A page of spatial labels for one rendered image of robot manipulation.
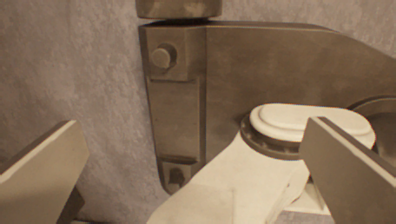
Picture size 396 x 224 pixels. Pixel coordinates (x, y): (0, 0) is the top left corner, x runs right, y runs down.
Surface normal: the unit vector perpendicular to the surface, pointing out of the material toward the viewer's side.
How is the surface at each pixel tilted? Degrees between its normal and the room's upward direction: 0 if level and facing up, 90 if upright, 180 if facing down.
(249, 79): 0
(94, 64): 0
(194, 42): 45
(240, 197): 90
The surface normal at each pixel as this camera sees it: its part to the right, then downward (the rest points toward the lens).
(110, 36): -0.18, 0.48
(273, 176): -0.01, -0.87
